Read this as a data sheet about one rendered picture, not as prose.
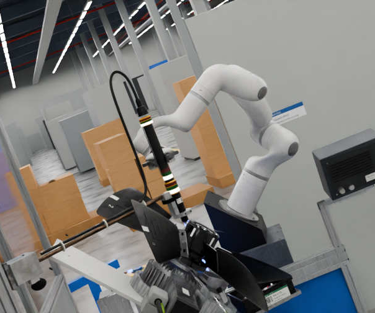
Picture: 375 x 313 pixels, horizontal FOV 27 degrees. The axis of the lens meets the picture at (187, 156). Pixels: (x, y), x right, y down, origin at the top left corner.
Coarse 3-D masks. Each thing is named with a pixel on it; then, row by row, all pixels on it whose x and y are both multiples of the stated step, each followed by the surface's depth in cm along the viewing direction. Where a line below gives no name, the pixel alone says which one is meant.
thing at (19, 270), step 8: (24, 256) 232; (32, 256) 233; (8, 264) 230; (16, 264) 230; (24, 264) 232; (32, 264) 233; (8, 272) 230; (16, 272) 230; (24, 272) 231; (32, 272) 233; (40, 272) 234; (8, 280) 230; (16, 280) 230; (24, 280) 231; (16, 288) 230
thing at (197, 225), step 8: (192, 224) 260; (200, 224) 268; (200, 232) 258; (208, 232) 258; (192, 240) 258; (200, 240) 258; (208, 240) 258; (216, 240) 261; (192, 248) 258; (200, 248) 258; (184, 256) 258; (192, 256) 260; (200, 256) 261; (192, 264) 257; (200, 264) 260
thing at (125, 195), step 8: (120, 192) 277; (128, 192) 278; (136, 192) 279; (104, 200) 271; (112, 200) 272; (120, 200) 273; (128, 200) 273; (136, 200) 274; (144, 200) 275; (104, 208) 267; (120, 208) 269; (152, 208) 271; (160, 208) 272; (104, 216) 265; (136, 216) 267; (168, 216) 269; (128, 224) 265; (136, 224) 265
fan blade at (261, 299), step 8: (224, 256) 249; (232, 256) 241; (224, 264) 251; (232, 264) 245; (240, 264) 237; (224, 272) 253; (232, 272) 249; (240, 272) 243; (248, 272) 234; (232, 280) 251; (240, 280) 246; (248, 280) 241; (240, 288) 249; (248, 288) 245; (256, 288) 239; (248, 296) 248; (256, 296) 243; (256, 304) 246; (264, 304) 242
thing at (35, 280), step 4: (32, 280) 235; (36, 280) 236; (40, 280) 236; (44, 280) 237; (32, 284) 236; (36, 284) 235; (40, 284) 235; (44, 284) 236; (32, 288) 236; (36, 288) 235; (40, 288) 236
